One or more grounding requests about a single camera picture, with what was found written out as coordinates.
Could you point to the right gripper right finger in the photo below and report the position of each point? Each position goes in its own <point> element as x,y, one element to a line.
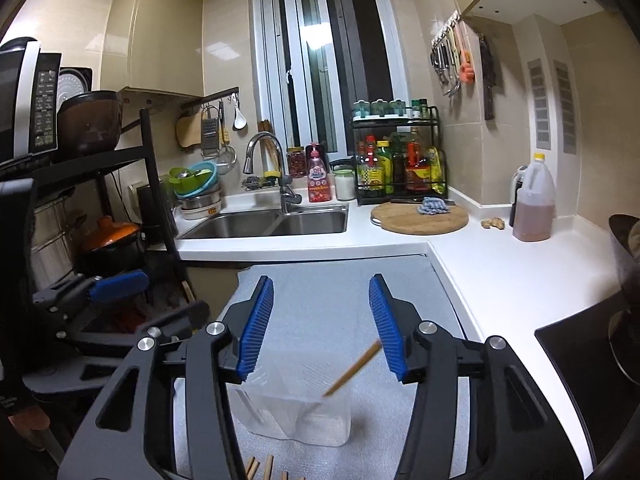
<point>514,433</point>

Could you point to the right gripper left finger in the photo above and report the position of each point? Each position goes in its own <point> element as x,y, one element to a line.
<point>126,434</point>

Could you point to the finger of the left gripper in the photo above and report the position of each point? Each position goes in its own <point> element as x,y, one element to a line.
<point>119,287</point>

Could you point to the clear plastic utensil holder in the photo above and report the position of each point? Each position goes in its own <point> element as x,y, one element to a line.
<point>285,399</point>

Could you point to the chrome kitchen faucet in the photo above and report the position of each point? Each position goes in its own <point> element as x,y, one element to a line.
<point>274,168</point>

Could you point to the orange pot lid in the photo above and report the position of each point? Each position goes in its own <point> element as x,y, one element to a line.
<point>110,234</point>

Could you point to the green and blue basins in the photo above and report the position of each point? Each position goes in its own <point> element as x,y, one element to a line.
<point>191,181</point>

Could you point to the black metal shelf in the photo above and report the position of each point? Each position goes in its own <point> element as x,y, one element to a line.
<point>44,178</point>

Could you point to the black gas stove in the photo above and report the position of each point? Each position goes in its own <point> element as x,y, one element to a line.
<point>579,350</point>

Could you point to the brown bowl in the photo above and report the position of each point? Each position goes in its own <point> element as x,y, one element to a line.
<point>90,123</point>

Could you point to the black wok with lid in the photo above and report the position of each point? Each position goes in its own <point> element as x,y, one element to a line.
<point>623,328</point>

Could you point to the stainless steel sink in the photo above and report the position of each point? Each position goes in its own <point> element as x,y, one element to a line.
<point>266,223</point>

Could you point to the hanging metal grater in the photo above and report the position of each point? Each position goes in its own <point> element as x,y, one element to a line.
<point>210,129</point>

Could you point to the hanging white ladle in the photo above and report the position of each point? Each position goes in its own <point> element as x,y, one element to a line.
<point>239,120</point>

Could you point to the ginger root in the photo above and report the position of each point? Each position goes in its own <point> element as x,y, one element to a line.
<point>495,222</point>

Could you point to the red jar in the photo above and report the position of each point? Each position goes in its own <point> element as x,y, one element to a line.
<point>296,158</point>

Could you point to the round wooden cutting board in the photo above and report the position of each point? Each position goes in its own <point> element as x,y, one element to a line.
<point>406,219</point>

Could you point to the plastic oil jug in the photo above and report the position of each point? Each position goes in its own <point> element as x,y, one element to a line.
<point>535,202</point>

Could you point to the pink dish soap bottle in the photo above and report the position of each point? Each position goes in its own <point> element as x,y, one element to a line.
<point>318,181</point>

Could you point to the blue dish cloth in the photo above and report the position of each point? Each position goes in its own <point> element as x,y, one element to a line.
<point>430,206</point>

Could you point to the microwave oven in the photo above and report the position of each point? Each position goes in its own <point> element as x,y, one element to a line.
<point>28,105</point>

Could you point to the white jar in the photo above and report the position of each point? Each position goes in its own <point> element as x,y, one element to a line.
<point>345,184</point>

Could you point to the black condiment rack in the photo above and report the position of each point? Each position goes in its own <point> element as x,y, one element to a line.
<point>398,151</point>

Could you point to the hanging orange peeler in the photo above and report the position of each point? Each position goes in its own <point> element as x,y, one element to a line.
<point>466,70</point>

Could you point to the black cleaver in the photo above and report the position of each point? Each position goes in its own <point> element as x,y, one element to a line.
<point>489,78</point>

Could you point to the hanging scissors and tools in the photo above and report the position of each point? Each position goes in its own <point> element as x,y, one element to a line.
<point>445,59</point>

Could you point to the window frame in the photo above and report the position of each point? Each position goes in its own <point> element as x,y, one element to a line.
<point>315,58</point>

